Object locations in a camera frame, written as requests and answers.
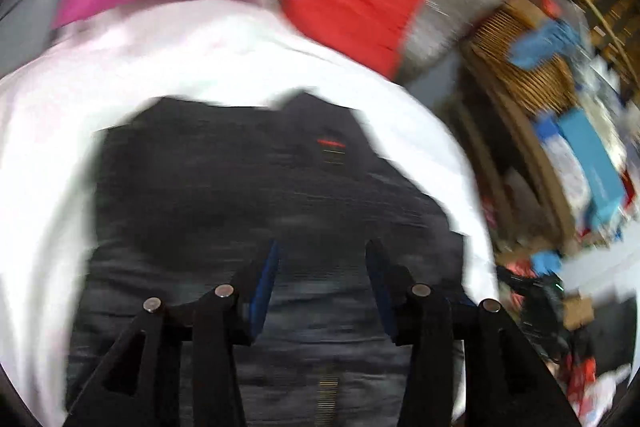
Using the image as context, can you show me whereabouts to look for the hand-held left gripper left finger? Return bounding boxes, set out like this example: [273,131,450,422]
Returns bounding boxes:
[62,237,282,427]

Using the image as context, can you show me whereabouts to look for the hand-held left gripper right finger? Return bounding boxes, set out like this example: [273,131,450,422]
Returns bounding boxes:
[365,237,583,427]

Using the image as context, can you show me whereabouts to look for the black garment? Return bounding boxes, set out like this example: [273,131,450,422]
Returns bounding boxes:
[65,89,468,427]

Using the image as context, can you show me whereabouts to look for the brown cardboard box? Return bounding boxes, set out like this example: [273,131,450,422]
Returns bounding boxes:
[562,294,597,329]

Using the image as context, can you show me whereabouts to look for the blue box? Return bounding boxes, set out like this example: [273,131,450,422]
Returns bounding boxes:
[557,107,630,230]

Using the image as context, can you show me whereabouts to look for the white blanket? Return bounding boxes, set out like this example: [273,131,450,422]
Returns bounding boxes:
[0,0,501,427]

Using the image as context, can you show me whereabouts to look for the light blue cloth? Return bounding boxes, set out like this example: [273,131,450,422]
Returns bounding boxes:
[507,19,583,70]

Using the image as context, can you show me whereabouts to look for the red pillow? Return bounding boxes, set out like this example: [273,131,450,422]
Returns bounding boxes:
[280,0,426,80]

